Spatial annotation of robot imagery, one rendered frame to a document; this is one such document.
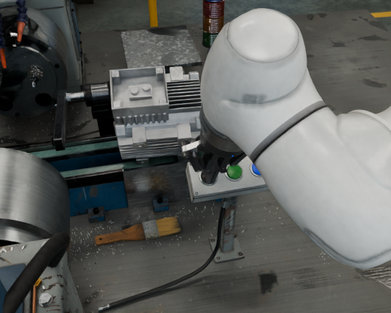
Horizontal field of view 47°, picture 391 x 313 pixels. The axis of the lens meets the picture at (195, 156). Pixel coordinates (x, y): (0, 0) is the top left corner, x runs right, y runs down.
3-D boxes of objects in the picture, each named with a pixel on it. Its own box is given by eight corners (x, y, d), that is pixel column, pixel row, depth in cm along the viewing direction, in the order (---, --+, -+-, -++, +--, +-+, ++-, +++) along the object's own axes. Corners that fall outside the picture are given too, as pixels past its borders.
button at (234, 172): (227, 182, 87) (228, 179, 85) (223, 167, 88) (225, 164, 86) (242, 179, 87) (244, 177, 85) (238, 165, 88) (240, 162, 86)
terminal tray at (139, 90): (115, 127, 100) (111, 110, 94) (113, 87, 105) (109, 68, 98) (169, 122, 102) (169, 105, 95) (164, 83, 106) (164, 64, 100)
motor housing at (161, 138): (123, 171, 113) (114, 136, 95) (119, 106, 120) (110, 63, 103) (203, 164, 114) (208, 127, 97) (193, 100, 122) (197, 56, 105)
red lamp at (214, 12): (205, 19, 123) (205, 3, 120) (200, 10, 128) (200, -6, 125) (226, 17, 124) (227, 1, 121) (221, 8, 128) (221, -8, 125)
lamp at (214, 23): (205, 34, 126) (205, 19, 123) (200, 25, 131) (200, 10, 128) (226, 32, 127) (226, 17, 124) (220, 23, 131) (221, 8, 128)
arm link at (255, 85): (179, 94, 57) (241, 177, 54) (188, 17, 43) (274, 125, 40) (246, 55, 60) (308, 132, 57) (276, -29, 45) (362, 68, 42)
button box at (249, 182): (191, 204, 89) (193, 197, 84) (184, 169, 91) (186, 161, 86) (274, 189, 91) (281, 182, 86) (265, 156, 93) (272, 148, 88)
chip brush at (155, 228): (96, 250, 105) (95, 248, 105) (94, 233, 109) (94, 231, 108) (182, 232, 109) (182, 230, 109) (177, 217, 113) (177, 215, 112)
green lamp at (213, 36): (205, 49, 129) (205, 34, 126) (200, 39, 134) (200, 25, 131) (225, 46, 130) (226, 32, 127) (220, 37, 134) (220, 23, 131)
